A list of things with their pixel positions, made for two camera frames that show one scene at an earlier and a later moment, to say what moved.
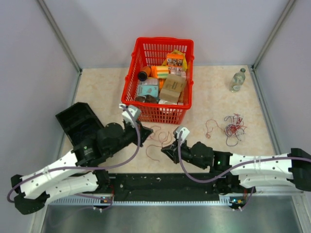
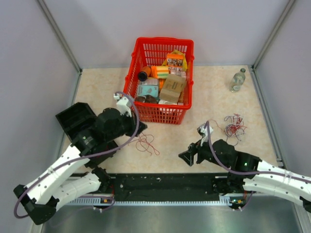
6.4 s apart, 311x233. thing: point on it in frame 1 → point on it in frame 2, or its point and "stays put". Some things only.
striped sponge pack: [160, 72] stays put
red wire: [150, 145] → [157, 152]
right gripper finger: [172, 151] → [188, 156]
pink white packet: [178, 70] stays put
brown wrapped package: [146, 98] stays put
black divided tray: [79, 122] stays put
